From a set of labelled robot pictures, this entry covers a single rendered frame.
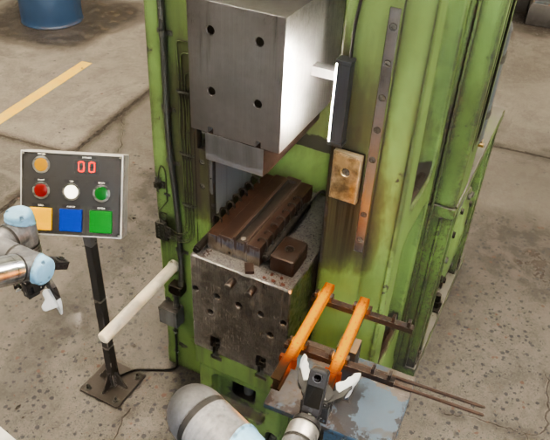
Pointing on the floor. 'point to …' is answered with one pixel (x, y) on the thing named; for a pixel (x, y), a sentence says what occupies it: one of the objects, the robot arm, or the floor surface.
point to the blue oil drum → (50, 13)
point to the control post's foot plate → (107, 392)
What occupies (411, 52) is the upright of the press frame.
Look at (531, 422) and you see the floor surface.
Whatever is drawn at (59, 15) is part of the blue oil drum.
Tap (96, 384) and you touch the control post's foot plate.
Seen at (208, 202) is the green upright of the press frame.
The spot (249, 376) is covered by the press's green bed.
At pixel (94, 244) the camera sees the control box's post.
